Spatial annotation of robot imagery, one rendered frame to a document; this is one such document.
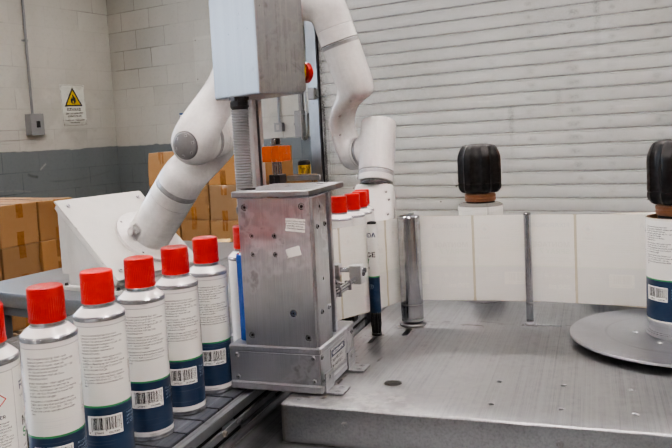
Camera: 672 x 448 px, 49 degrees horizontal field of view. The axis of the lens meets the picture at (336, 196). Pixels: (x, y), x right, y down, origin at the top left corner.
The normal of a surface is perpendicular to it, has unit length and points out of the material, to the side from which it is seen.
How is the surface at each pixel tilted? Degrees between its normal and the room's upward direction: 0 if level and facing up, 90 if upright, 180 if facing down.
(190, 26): 90
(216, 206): 90
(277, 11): 90
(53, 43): 90
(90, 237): 42
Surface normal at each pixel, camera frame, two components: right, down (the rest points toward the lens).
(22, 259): 0.88, -0.04
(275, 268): -0.33, 0.10
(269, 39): 0.58, 0.04
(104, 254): 0.53, -0.74
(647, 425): -0.05, -1.00
